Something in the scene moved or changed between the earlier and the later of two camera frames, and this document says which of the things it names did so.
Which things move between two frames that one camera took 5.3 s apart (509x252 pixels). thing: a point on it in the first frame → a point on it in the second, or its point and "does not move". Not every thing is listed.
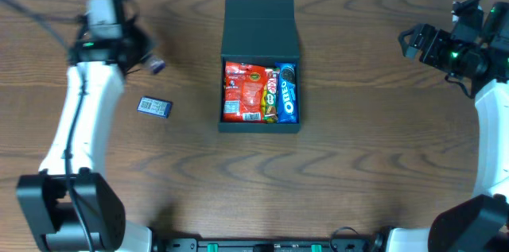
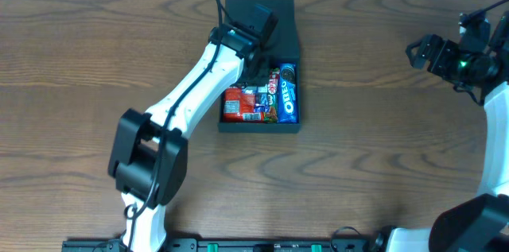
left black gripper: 144,43 → 262,77
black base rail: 277,244 does not move
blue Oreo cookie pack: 287,96 does not move
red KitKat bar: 272,94 does not move
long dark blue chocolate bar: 157,66 → 262,99
